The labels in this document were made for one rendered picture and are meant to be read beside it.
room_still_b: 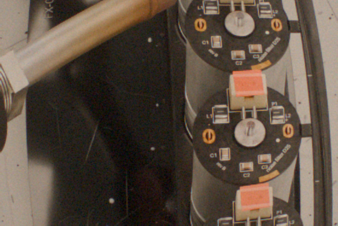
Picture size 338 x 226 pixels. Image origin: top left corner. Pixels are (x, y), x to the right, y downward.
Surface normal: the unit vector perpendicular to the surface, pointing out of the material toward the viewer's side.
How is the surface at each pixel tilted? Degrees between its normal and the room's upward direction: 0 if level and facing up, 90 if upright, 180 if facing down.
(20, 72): 38
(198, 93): 90
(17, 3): 0
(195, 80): 90
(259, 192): 0
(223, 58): 0
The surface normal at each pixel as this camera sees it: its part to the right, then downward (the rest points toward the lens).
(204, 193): -0.76, 0.56
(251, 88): 0.00, -0.50
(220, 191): -0.50, 0.75
